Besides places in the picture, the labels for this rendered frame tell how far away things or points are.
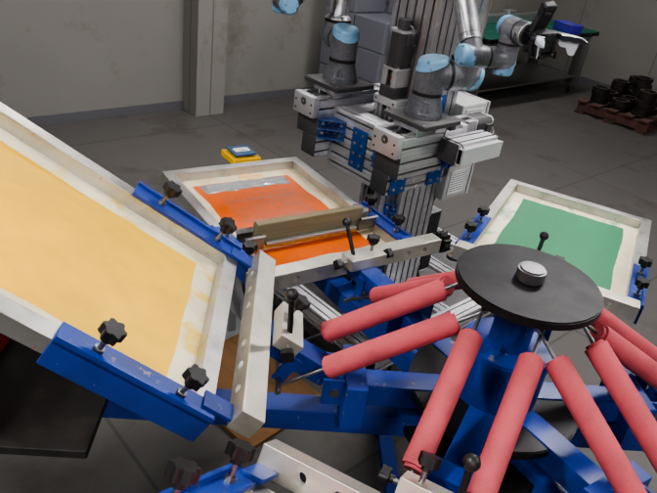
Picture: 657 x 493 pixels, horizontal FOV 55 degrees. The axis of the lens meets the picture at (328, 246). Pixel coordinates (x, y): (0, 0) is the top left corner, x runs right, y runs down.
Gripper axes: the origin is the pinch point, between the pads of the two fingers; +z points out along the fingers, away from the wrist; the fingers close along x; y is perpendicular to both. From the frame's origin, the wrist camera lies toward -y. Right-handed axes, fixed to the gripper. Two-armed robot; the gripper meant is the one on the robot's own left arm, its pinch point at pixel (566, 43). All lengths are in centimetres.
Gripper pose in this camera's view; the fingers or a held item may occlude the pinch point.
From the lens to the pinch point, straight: 209.8
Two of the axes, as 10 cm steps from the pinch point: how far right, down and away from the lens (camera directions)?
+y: 0.0, 8.5, 5.3
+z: 2.9, 5.0, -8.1
